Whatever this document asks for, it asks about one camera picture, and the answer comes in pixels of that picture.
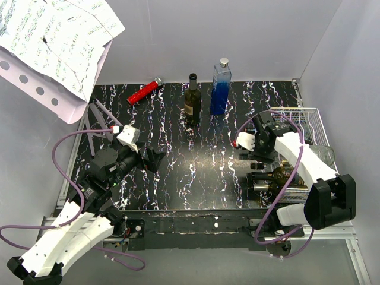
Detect red glitter microphone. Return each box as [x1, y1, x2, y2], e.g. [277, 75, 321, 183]
[127, 77, 163, 106]

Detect sheet music pages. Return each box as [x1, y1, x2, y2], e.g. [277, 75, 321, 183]
[1, 1, 125, 101]

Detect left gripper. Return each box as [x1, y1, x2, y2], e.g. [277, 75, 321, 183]
[107, 140, 166, 188]

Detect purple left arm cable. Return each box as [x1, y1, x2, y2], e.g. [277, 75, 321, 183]
[0, 126, 147, 271]

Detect dark green wine bottle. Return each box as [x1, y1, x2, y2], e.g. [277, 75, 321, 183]
[184, 73, 201, 125]

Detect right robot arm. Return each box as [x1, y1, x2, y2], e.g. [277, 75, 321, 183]
[253, 110, 356, 236]

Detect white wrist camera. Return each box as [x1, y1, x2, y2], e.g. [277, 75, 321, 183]
[234, 132, 255, 151]
[116, 125, 140, 153]

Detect bottom wine bottle silver foil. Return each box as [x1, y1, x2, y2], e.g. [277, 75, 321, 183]
[252, 183, 309, 197]

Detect clear glass bottle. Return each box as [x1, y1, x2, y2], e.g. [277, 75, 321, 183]
[309, 145, 335, 167]

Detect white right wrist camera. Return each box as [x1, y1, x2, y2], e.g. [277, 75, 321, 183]
[234, 132, 255, 151]

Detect dark wine bottle white label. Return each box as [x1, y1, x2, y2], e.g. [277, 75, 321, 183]
[250, 166, 294, 185]

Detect lilac music stand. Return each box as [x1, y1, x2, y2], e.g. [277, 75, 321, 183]
[0, 38, 125, 157]

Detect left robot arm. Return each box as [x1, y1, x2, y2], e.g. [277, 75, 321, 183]
[7, 146, 165, 284]

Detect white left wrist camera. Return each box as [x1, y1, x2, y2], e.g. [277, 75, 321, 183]
[116, 125, 140, 153]

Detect white wire wine rack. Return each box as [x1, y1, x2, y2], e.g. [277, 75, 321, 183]
[272, 108, 338, 204]

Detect blue square glass bottle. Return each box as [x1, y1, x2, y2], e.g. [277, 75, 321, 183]
[210, 58, 232, 116]

